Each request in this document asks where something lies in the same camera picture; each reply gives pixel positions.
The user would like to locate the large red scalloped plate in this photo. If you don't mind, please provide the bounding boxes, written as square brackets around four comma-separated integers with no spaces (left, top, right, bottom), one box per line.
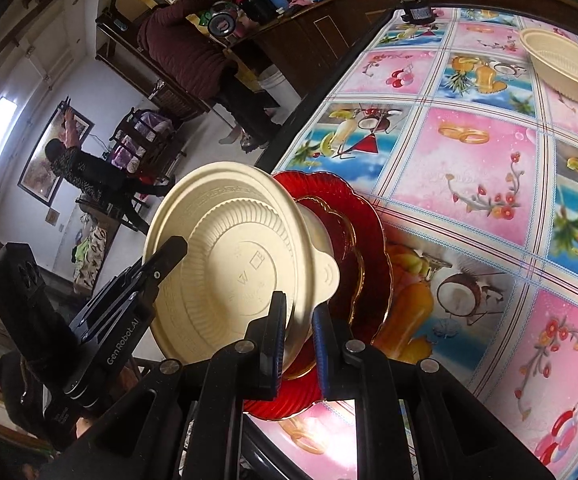
[243,170,395,418]

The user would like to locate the patterned cloth pile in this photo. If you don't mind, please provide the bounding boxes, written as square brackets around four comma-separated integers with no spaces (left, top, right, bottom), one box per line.
[72,225,107,291]

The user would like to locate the cream plastic bowl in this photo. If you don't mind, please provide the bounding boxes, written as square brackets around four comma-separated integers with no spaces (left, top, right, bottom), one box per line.
[142,162,342,378]
[519,27,578,106]

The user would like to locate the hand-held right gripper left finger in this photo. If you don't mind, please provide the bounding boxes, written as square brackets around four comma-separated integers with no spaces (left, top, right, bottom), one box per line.
[52,290,290,480]

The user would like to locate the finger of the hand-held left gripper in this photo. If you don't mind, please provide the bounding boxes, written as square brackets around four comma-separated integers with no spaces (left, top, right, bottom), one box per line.
[136,236,189,291]

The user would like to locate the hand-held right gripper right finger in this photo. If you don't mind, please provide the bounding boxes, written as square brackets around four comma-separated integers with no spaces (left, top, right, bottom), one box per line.
[313,307,557,480]

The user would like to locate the small red gold-rimmed plate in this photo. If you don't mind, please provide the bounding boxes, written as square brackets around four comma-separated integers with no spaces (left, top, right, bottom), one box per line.
[284,195,367,381]

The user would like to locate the wooden cabinet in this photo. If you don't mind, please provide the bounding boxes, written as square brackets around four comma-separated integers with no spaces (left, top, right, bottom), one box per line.
[224,0,405,111]

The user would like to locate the white plastic bucket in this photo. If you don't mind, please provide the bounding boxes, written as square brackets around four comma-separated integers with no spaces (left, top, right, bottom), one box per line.
[258,66,287,96]

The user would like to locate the black power adapter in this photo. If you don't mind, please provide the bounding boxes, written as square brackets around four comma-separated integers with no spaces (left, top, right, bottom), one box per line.
[400,0,437,25]

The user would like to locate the wooden chair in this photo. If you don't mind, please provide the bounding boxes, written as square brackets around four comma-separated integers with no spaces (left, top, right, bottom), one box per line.
[109,107,185,186]

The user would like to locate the framed wall picture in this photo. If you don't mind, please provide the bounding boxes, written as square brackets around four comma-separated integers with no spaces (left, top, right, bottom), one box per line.
[18,101,95,206]

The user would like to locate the printed fruit floral tablecloth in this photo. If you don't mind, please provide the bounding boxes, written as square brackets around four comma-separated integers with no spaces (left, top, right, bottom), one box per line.
[246,2,578,480]

